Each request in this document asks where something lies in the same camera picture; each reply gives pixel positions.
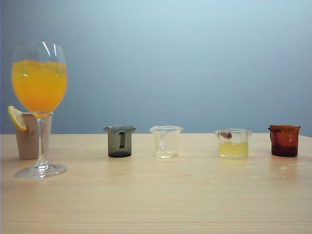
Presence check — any brown paper cup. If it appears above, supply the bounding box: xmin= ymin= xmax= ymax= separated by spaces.
xmin=15 ymin=112 xmax=54 ymax=160

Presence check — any large clear wine glass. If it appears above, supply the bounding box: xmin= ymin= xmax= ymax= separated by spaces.
xmin=11 ymin=40 xmax=68 ymax=180

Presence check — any measuring cup with yellow juice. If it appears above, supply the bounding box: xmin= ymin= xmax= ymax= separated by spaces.
xmin=214 ymin=128 xmax=253 ymax=159

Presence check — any amber glass measuring cup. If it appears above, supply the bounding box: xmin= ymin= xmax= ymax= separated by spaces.
xmin=268 ymin=124 xmax=302 ymax=157

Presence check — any yellow lemon slice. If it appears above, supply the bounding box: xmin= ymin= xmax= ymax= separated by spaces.
xmin=7 ymin=105 xmax=28 ymax=132

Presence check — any grey glass measuring cup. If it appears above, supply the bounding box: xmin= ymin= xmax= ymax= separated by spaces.
xmin=103 ymin=125 xmax=136 ymax=158

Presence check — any clear glass measuring cup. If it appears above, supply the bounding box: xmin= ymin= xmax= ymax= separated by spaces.
xmin=149 ymin=125 xmax=183 ymax=158

